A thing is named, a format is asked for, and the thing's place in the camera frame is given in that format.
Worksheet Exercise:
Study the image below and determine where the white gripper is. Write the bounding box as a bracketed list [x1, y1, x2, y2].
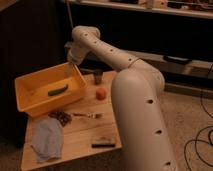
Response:
[64, 49, 82, 78]

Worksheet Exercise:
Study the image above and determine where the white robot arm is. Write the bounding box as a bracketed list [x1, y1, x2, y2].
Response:
[67, 26, 179, 171]

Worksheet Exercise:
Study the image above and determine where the dark paper cup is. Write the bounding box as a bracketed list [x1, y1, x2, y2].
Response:
[93, 69, 103, 85]

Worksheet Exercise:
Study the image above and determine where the yellow plastic bin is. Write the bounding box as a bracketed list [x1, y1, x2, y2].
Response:
[15, 63, 87, 118]

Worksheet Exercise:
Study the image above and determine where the orange red toy fruit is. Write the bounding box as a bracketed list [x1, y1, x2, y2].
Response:
[96, 88, 107, 100]

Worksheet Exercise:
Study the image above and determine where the metal fork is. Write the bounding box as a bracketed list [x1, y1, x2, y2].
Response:
[72, 113, 102, 119]

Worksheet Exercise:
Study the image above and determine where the wooden table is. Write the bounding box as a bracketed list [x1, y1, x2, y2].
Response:
[21, 71, 121, 171]

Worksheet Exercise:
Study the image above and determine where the metal vertical pole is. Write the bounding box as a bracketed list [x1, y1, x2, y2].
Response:
[66, 0, 74, 30]

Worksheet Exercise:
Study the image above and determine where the blue cloth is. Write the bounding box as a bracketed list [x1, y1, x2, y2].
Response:
[31, 118, 63, 163]

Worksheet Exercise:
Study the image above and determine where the black brush block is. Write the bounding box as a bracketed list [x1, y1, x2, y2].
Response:
[91, 136, 116, 148]

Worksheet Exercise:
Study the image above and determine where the grey metal shelf beam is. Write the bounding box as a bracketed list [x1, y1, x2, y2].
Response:
[128, 51, 213, 81]

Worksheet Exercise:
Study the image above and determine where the upper shelf with items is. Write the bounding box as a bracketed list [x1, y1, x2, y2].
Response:
[61, 0, 213, 20]

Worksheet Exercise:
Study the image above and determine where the black cable on floor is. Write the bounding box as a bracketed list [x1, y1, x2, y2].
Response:
[183, 63, 213, 168]

